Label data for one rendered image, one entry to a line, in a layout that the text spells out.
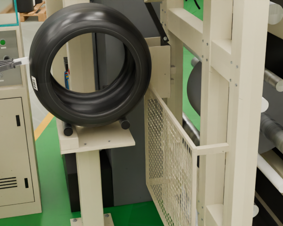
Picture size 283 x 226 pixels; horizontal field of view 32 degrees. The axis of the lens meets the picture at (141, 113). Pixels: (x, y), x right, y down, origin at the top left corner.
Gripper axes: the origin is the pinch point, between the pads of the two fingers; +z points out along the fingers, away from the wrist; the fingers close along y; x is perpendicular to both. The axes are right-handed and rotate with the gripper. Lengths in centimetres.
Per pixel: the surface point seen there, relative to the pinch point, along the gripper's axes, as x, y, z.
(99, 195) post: 99, 26, 21
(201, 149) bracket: 35, -60, 64
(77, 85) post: 27.3, 25.8, 23.6
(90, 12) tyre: -17.5, -8.2, 35.5
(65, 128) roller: 33.9, -10.1, 12.3
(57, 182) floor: 124, 96, -5
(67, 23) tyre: -15.3, -10.0, 24.2
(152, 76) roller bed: 30, 19, 64
